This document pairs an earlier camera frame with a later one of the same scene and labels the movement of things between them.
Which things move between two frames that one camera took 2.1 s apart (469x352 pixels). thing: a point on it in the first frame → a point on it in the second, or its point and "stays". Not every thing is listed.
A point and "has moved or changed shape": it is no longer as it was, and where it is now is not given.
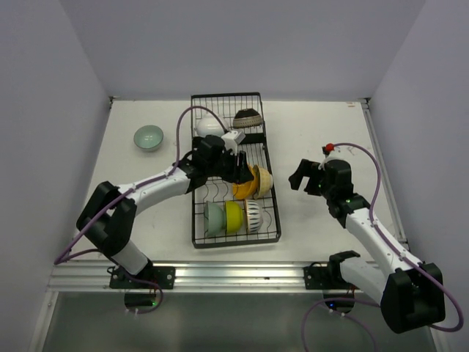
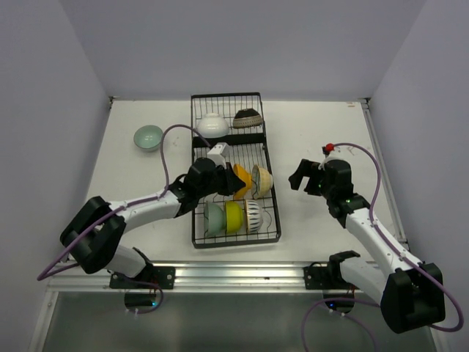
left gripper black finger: [245, 173] → [232, 182]
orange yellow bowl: [246, 190] has moved or changed shape
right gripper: [306, 167] stays
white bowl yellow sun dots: [264, 181] stays
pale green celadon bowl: [148, 138] stays
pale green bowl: [215, 220] stays
